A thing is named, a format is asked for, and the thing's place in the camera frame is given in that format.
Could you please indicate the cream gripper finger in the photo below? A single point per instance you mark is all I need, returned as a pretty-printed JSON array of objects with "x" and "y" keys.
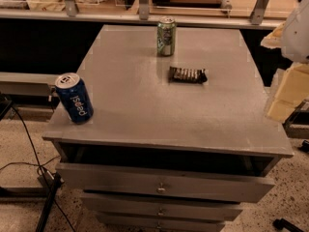
[
  {"x": 292, "y": 90},
  {"x": 273, "y": 39}
]

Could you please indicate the dark chocolate rxbar wrapper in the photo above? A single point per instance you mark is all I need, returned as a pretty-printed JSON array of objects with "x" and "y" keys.
[{"x": 187, "y": 75}]

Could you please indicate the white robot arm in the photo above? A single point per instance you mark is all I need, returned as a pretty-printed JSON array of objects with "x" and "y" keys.
[{"x": 292, "y": 37}]

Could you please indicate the green soda can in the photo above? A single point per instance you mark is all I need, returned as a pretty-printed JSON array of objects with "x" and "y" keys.
[{"x": 166, "y": 36}]

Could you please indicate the grey drawer cabinet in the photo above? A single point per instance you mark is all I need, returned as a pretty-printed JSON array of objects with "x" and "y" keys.
[{"x": 142, "y": 119}]

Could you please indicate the blue pepsi can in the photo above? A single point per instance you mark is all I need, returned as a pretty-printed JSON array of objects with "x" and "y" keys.
[{"x": 74, "y": 97}]

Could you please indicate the bottom grey drawer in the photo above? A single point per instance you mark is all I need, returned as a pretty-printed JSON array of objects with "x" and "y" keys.
[{"x": 163, "y": 224}]

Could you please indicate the grey drawer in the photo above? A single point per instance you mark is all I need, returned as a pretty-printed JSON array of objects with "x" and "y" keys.
[
  {"x": 160, "y": 207},
  {"x": 163, "y": 224},
  {"x": 165, "y": 182}
]

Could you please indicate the middle grey drawer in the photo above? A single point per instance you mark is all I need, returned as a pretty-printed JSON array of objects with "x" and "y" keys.
[{"x": 160, "y": 207}]

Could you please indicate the top grey drawer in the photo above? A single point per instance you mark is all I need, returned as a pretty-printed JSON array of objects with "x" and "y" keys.
[{"x": 165, "y": 182}]

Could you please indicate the black metal floor stand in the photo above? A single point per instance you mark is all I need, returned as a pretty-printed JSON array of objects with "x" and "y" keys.
[{"x": 52, "y": 189}]

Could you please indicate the grey metal railing frame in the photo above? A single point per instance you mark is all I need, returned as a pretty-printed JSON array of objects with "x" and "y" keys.
[{"x": 265, "y": 14}]

